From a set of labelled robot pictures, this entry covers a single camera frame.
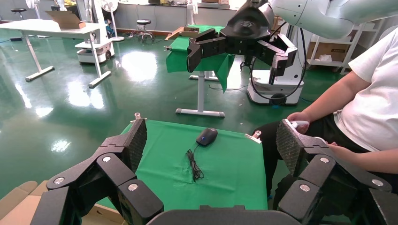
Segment person in white t-shirt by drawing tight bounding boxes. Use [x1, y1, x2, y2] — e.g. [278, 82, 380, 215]
[253, 28, 398, 201]

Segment silver metal table clamp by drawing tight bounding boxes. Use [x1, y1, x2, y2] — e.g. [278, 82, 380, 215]
[130, 112, 147, 123]
[245, 130, 262, 144]

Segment green table cloth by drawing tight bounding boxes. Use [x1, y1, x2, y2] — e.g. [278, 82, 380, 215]
[96, 119, 268, 211]

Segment person left forearm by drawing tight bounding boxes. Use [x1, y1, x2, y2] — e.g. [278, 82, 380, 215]
[354, 148, 398, 174]

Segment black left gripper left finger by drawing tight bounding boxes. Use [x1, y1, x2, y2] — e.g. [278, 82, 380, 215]
[30, 118, 164, 225]

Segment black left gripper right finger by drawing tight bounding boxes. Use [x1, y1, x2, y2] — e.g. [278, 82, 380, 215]
[276, 119, 398, 225]

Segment open brown cardboard box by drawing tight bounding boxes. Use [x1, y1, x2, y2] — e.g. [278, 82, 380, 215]
[0, 180, 127, 225]

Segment flat cardboard pieces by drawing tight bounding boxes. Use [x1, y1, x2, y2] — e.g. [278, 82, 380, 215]
[165, 26, 199, 41]

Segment small open cardboard carton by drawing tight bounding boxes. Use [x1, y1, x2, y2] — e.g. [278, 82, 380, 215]
[45, 10, 87, 30]

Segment white metal shelf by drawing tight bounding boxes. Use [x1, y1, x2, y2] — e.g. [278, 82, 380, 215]
[306, 18, 386, 75]

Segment large brown cardboard carton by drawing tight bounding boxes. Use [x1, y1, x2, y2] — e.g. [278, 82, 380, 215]
[307, 42, 351, 62]

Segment long white table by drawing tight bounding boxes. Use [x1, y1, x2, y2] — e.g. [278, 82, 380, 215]
[0, 18, 112, 89]

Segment white standing fan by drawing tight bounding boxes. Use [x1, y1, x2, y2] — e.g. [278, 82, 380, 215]
[25, 0, 43, 19]
[101, 0, 125, 43]

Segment white pedestal table frame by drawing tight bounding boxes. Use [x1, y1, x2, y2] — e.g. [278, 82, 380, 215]
[176, 70, 225, 118]

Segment person right forearm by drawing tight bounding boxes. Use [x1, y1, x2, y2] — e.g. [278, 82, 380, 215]
[306, 70, 372, 123]

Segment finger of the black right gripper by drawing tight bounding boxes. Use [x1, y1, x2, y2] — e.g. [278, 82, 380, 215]
[257, 33, 299, 85]
[186, 28, 228, 74]

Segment black round stool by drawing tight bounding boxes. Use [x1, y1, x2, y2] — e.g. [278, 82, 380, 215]
[11, 7, 28, 21]
[136, 19, 155, 43]

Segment person left hand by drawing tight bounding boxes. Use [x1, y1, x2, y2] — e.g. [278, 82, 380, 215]
[326, 142, 358, 164]

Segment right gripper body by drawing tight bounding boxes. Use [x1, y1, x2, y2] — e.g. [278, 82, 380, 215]
[219, 1, 276, 57]

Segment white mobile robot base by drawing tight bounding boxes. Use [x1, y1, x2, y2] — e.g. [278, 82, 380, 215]
[74, 0, 115, 64]
[246, 24, 313, 107]

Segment person right hand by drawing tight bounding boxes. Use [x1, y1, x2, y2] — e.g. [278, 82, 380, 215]
[287, 112, 313, 135]

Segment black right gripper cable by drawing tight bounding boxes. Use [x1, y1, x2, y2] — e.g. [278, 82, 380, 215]
[249, 27, 308, 101]

